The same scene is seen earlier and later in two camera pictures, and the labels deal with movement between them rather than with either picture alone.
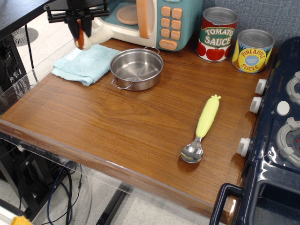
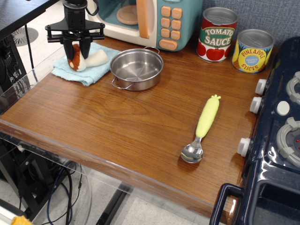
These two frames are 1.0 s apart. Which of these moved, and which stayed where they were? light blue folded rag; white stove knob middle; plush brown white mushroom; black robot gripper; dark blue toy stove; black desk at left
Moved: plush brown white mushroom; black robot gripper
Stayed: black desk at left; dark blue toy stove; light blue folded rag; white stove knob middle
